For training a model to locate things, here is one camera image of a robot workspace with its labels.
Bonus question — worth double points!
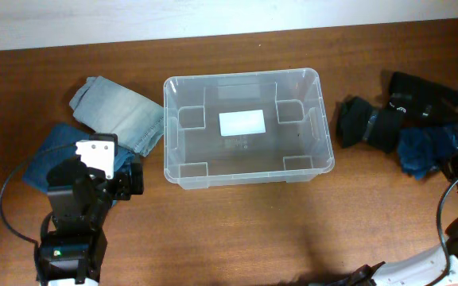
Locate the dark teal cloth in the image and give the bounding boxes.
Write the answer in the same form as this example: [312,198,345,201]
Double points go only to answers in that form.
[397,124,458,180]

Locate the black taped cloth bundle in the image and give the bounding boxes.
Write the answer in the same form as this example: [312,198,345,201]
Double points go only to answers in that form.
[336,96,404,153]

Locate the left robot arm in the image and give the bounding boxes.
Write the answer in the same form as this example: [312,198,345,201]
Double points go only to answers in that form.
[34,156,144,285]

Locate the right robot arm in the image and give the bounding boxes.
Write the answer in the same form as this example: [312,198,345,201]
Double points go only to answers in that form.
[332,151,458,286]

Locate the clear plastic storage container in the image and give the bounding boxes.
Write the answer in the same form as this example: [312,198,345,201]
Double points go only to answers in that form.
[163,68,335,190]

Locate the dark blue folded jeans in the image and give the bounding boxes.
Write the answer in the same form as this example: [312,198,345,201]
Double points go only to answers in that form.
[21,122,136,195]

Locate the light blue folded jeans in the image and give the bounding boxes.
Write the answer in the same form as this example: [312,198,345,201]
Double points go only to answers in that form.
[69,76,165,157]

